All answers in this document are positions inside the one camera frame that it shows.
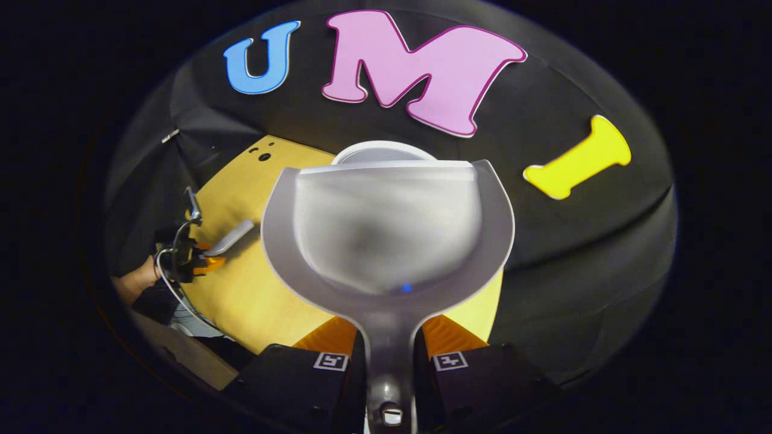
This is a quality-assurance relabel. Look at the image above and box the white cable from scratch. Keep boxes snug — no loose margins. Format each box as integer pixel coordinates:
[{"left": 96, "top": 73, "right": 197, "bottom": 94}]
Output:
[{"left": 155, "top": 247, "right": 227, "bottom": 338}]

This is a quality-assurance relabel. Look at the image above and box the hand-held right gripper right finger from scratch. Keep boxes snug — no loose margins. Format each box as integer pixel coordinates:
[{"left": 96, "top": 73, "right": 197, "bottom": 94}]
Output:
[{"left": 413, "top": 313, "right": 558, "bottom": 434}]

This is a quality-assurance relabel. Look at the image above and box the grey dustpan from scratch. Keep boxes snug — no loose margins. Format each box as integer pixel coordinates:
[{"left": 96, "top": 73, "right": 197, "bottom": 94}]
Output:
[{"left": 261, "top": 159, "right": 516, "bottom": 434}]

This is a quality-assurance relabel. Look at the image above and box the yellow wooden desktop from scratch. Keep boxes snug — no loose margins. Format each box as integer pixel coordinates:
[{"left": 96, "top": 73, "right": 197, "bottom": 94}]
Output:
[{"left": 181, "top": 135, "right": 504, "bottom": 355}]

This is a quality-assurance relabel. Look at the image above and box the black backdrop cloth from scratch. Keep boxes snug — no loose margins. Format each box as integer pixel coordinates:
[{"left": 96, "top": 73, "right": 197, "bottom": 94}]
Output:
[{"left": 103, "top": 0, "right": 676, "bottom": 386}]

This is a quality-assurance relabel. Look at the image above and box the grey ribbed garbage bin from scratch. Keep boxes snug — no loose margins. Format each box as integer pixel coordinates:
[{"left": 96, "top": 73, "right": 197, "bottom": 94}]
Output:
[{"left": 331, "top": 140, "right": 437, "bottom": 165}]

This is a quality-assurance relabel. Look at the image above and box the tan board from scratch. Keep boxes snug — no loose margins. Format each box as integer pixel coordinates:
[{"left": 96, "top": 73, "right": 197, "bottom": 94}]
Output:
[{"left": 130, "top": 310, "right": 240, "bottom": 391}]

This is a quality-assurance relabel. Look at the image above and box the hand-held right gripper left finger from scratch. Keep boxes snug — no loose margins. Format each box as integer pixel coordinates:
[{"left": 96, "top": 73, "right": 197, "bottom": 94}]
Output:
[{"left": 226, "top": 316, "right": 369, "bottom": 434}]

